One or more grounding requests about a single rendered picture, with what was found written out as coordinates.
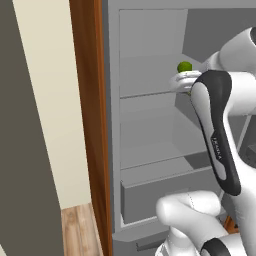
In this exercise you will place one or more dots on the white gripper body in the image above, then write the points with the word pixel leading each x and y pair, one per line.
pixel 181 82

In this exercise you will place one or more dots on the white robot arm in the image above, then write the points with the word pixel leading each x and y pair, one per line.
pixel 216 133

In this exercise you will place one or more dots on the green lime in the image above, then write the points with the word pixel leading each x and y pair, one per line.
pixel 184 66

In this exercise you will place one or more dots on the grey fridge shelf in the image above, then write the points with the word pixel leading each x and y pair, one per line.
pixel 156 161
pixel 146 94

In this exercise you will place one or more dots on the grey fridge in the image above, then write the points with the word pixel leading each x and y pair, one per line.
pixel 146 40

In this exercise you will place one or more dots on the grey fridge crisper drawer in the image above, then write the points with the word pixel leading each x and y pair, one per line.
pixel 146 200

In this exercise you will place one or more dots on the dark grey fridge door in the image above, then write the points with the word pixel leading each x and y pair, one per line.
pixel 23 150

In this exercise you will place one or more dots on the brown wooden side panel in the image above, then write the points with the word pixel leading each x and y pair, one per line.
pixel 90 100

